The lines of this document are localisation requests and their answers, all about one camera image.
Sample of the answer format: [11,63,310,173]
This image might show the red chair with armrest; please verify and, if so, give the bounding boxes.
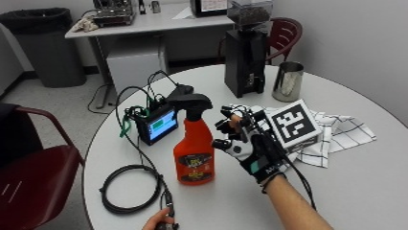
[0,103,87,230]

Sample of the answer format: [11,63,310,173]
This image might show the red chair with slatted back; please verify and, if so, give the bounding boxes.
[217,16,304,67]

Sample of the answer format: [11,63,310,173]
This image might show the green cable bundle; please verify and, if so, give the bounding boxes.
[118,104,150,139]

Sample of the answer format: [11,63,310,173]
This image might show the beige crumpled rag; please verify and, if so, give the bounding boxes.
[69,15,101,34]

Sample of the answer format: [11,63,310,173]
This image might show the white cabinet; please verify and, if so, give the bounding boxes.
[105,47,170,96]

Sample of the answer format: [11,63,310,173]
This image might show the grey bin with black liner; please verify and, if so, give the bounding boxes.
[0,7,89,89]

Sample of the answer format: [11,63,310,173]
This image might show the white cube of black markers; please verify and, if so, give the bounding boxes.
[265,99,324,154]

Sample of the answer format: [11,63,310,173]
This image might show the steel milk pitcher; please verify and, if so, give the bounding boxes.
[270,60,306,104]

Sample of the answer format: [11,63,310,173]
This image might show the thin black glove cable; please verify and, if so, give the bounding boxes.
[237,106,319,211]

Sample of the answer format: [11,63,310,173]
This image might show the white checked cloth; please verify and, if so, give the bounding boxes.
[221,103,378,169]

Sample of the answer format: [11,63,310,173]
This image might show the metal espresso machine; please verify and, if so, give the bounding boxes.
[92,0,138,28]

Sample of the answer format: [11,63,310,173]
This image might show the orange spray bottle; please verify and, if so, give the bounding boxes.
[166,93,217,186]

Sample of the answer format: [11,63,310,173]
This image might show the small black screen device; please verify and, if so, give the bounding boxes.
[134,104,180,147]

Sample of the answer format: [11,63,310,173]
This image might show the grey rectangular table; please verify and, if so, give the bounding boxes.
[64,2,235,110]

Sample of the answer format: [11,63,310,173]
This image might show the black framed screen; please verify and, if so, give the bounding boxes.
[189,0,230,18]

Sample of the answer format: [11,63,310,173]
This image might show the white paper sheet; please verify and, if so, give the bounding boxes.
[172,6,195,20]

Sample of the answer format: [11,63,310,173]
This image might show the thin black device cable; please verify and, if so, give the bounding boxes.
[113,85,156,167]

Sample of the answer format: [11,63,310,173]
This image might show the black coffee grinder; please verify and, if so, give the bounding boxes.
[223,0,274,99]

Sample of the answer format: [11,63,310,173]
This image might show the black floor cable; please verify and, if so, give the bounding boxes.
[85,82,117,115]

